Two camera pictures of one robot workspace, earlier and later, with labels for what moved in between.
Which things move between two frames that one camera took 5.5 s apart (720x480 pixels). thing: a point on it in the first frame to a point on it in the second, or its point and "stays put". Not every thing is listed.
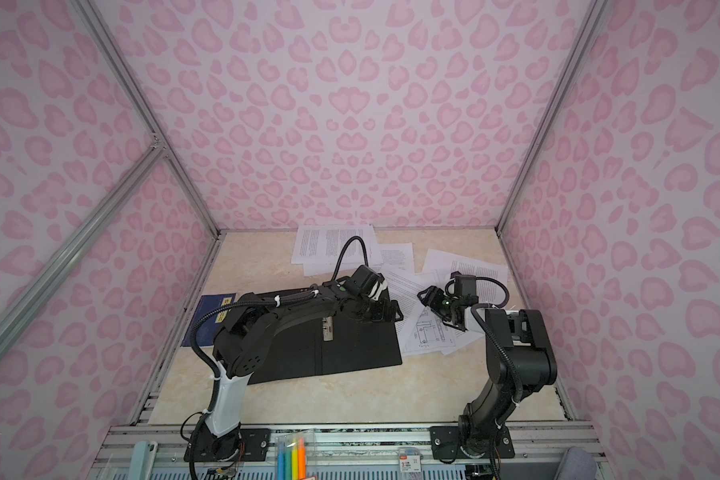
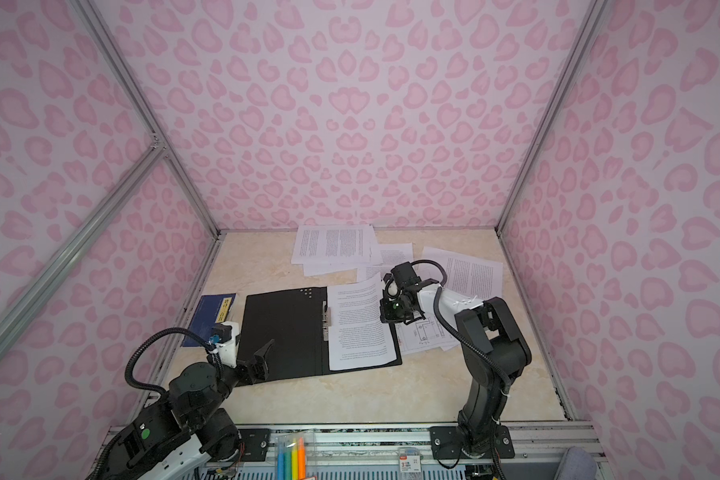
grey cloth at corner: x=576 y=464 stays put
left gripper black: x=383 y=315 to x=251 y=375
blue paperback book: x=208 y=327 stays put
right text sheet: x=492 y=284 stays put
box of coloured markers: x=290 y=458 stays put
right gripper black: x=433 y=300 to x=385 y=312
